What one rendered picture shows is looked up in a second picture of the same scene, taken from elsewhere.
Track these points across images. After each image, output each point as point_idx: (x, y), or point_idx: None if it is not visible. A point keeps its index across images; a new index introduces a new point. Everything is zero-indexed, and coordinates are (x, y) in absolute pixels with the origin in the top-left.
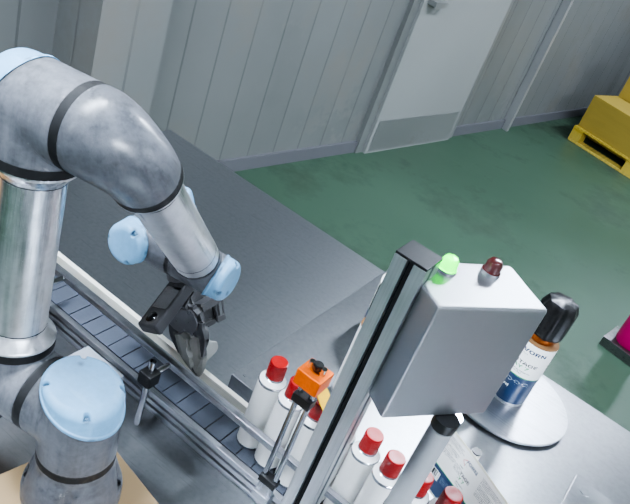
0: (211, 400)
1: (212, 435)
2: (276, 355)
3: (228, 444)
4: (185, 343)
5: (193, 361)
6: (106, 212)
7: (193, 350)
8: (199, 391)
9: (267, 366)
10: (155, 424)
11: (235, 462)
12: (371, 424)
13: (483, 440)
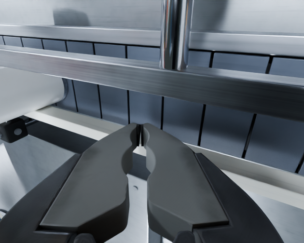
0: (19, 48)
1: (78, 41)
2: (134, 238)
3: (56, 47)
4: (153, 187)
5: (128, 140)
6: None
7: (112, 168)
8: (51, 51)
9: (129, 216)
10: (200, 13)
11: (33, 26)
12: (31, 183)
13: (4, 205)
